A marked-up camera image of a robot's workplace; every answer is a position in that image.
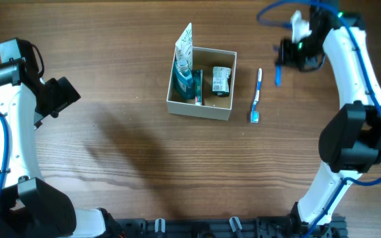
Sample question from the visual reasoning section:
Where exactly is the blue disposable razor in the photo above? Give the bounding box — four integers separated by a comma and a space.
273, 45, 282, 87

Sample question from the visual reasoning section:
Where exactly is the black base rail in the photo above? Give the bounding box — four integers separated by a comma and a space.
110, 216, 347, 238

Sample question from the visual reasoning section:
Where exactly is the white open cardboard box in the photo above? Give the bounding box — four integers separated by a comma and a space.
166, 46, 237, 121

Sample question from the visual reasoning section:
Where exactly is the blue white toothbrush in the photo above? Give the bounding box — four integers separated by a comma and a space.
250, 68, 263, 124

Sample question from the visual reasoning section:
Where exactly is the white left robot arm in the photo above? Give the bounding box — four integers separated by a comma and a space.
0, 38, 121, 237

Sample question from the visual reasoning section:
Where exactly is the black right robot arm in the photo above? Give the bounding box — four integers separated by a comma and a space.
276, 1, 381, 237

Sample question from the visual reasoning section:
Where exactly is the blue mouthwash bottle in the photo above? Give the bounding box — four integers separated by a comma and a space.
173, 58, 194, 100

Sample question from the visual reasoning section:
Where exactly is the green Dettol soap bar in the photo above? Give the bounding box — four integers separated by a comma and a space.
212, 66, 232, 97

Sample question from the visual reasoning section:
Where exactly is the Colgate toothpaste tube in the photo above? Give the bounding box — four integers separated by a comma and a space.
192, 69, 203, 106

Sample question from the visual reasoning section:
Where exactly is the white floral shampoo tube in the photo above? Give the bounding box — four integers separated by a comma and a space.
175, 22, 193, 70

